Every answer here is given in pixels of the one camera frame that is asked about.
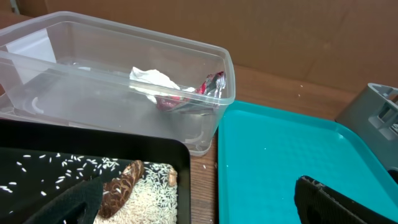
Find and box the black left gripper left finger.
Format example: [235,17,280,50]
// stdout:
[18,176,103,223]

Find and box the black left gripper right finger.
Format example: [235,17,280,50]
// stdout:
[294,175,397,224]

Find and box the brown mushroom piece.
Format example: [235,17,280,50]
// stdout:
[98,160,144,219]

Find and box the white rice pile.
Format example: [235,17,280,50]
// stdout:
[94,161,178,223]

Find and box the white napkin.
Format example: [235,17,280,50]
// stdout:
[129,67,196,104]

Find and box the red snack wrapper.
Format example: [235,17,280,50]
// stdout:
[155,71,226,114]

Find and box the black tray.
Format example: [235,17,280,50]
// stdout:
[1,119,192,223]

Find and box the teal plastic tray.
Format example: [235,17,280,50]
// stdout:
[218,101,397,223]

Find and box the grey plastic dish rack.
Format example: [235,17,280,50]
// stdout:
[335,83,397,181]

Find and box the clear plastic bin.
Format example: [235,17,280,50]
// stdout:
[1,11,236,156]

